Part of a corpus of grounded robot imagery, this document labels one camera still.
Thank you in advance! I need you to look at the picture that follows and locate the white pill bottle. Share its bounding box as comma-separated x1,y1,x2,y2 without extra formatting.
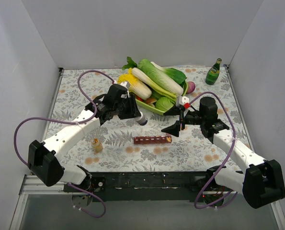
135,112,148,126

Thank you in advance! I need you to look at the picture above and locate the red weekly pill organizer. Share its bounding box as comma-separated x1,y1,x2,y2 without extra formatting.
133,135,171,145

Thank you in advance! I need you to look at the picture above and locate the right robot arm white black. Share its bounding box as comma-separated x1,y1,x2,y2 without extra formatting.
162,95,285,208

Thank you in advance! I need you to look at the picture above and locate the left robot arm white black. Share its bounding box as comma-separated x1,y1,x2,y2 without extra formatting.
28,81,148,192

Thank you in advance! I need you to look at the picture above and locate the small round green cabbage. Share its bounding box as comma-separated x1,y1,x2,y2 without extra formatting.
155,96,174,112

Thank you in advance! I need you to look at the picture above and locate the green plastic tray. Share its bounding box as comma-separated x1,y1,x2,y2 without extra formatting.
132,80,189,116

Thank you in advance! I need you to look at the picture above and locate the brown mushroom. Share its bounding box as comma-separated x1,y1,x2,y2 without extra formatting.
145,97,157,107

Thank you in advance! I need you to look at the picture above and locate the yellow napa cabbage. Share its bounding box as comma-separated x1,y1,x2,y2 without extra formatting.
117,74,152,100

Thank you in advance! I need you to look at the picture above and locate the purple red onion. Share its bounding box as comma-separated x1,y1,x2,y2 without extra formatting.
186,81,195,94

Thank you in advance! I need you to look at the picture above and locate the green bok choy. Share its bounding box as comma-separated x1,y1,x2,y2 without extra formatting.
151,62,186,85

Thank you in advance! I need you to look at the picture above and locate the floral tablecloth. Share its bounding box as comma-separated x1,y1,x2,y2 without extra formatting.
52,66,250,172

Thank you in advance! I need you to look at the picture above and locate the green napa cabbage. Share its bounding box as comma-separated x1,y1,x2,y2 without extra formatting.
138,59,183,96

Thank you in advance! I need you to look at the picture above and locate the white celery stalk bunch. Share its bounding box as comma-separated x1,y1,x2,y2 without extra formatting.
122,57,185,111

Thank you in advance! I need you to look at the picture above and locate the green glass bottle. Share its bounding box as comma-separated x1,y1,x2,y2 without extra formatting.
205,58,222,85

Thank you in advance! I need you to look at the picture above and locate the small amber pill jar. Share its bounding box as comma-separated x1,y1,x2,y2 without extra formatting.
91,138,103,154

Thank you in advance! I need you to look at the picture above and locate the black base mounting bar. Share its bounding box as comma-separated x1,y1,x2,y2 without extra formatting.
63,167,239,202

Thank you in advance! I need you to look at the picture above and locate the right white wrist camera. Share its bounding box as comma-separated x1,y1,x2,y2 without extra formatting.
176,96,190,114

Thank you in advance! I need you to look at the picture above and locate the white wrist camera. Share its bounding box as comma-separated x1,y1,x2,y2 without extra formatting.
119,81,130,98
176,96,190,114

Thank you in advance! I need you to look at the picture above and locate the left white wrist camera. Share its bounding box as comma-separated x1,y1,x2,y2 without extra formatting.
119,81,130,98

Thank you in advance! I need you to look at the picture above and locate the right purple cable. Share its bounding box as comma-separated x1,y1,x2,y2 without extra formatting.
187,91,239,209

